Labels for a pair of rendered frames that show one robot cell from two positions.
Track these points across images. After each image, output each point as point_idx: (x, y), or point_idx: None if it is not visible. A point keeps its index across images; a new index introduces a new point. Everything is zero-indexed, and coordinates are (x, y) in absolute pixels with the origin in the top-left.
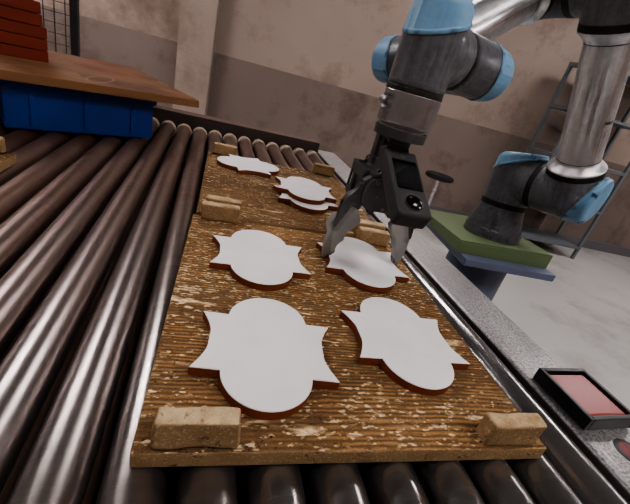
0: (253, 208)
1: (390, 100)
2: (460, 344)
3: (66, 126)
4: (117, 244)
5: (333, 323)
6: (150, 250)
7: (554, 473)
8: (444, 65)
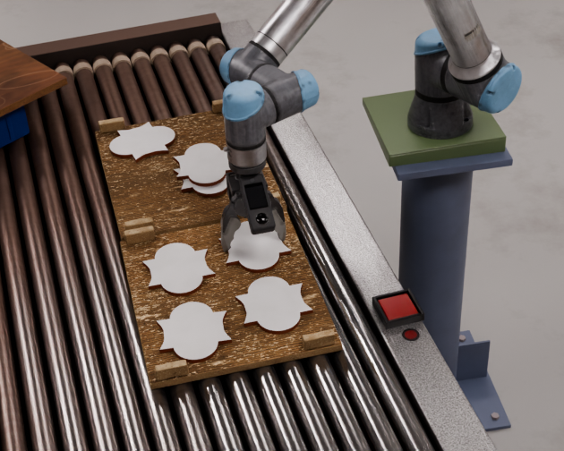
0: (162, 213)
1: (230, 152)
2: (316, 296)
3: None
4: (81, 285)
5: (231, 305)
6: (105, 284)
7: (347, 354)
8: (253, 131)
